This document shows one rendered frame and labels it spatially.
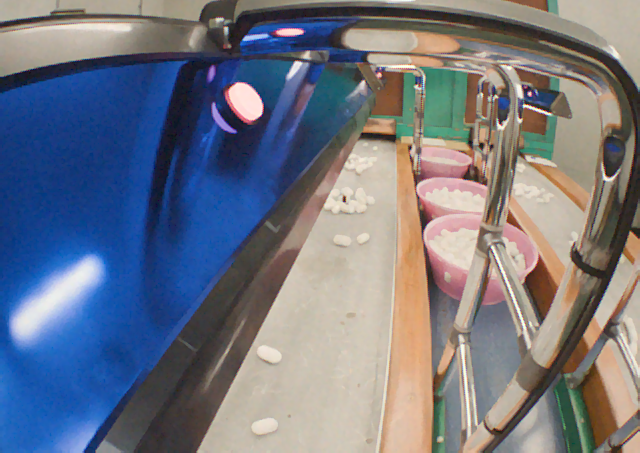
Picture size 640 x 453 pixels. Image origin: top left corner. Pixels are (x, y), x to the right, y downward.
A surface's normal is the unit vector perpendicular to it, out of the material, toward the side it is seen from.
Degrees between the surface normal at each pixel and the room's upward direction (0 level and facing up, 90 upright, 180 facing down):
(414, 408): 0
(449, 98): 90
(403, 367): 0
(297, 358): 0
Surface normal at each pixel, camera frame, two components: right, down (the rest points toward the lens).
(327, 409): -0.01, -0.91
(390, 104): -0.22, 0.41
